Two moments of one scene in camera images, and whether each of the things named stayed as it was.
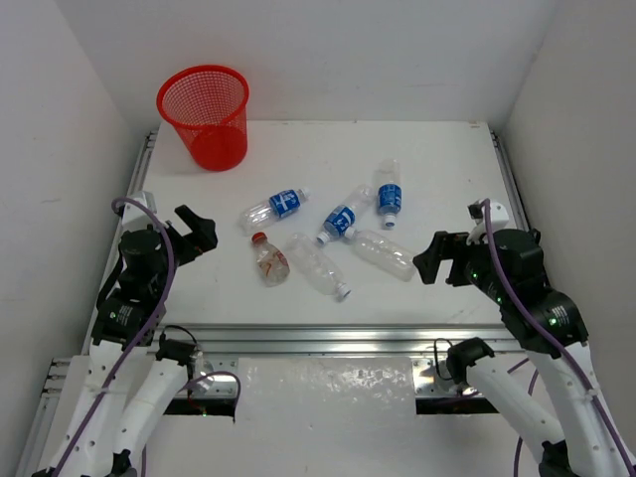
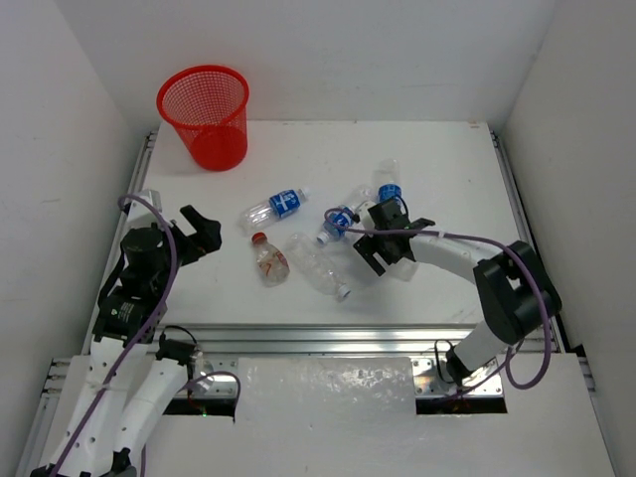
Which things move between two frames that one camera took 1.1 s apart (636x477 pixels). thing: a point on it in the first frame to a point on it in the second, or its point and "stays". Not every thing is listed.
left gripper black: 189,238 stays
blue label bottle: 390,194 stays
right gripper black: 444,243 to 368,245
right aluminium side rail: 511,183 stays
